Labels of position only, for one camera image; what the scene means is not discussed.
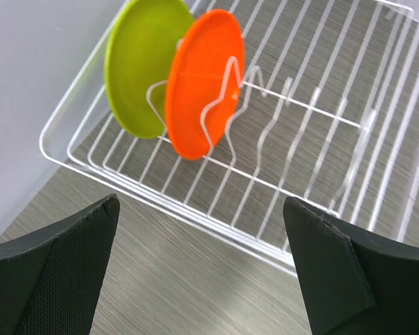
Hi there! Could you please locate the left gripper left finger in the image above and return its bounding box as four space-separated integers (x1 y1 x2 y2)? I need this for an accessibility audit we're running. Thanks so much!
0 194 120 334

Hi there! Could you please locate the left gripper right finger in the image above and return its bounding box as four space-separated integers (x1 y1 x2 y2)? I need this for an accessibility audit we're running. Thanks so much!
283 197 419 334

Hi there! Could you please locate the orange plate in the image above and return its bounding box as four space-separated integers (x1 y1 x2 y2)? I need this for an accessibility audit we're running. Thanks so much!
165 9 245 160

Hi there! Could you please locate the lime green plate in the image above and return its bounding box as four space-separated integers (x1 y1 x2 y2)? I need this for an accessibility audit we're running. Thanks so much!
104 1 194 139

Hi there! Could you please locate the white wire dish rack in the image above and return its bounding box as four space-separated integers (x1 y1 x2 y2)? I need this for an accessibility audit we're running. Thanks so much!
38 1 419 275

